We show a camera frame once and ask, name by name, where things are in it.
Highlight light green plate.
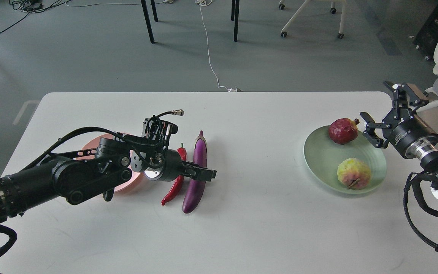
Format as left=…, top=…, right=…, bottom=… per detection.
left=303, top=126, right=387, bottom=195

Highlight black equipment cabinet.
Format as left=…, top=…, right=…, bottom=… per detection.
left=413, top=3, right=438, bottom=61

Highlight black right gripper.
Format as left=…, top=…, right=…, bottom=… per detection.
left=360, top=80, right=438, bottom=158

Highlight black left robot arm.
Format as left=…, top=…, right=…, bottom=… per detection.
left=0, top=110, right=217, bottom=257

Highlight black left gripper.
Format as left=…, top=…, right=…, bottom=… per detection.
left=144, top=149, right=217, bottom=182

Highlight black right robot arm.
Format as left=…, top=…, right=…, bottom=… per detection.
left=360, top=80, right=438, bottom=252

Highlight white floor cable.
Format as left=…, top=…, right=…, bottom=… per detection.
left=195, top=0, right=238, bottom=92

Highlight pink plate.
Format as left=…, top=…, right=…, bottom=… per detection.
left=82, top=134, right=145, bottom=193

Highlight green yellow custard apple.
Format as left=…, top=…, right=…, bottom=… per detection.
left=337, top=158, right=372, bottom=190

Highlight red chili pepper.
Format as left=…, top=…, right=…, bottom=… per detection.
left=160, top=143, right=187, bottom=206

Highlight black table legs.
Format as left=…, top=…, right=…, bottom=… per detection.
left=141, top=0, right=240, bottom=43

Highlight white chair base with casters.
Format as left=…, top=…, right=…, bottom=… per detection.
left=280, top=0, right=348, bottom=40

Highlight dark red pomegranate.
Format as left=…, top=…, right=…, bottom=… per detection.
left=328, top=118, right=360, bottom=145

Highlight black floor cables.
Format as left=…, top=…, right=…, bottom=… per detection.
left=0, top=0, right=67, bottom=45

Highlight purple eggplant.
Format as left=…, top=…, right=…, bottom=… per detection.
left=182, top=130, right=207, bottom=214

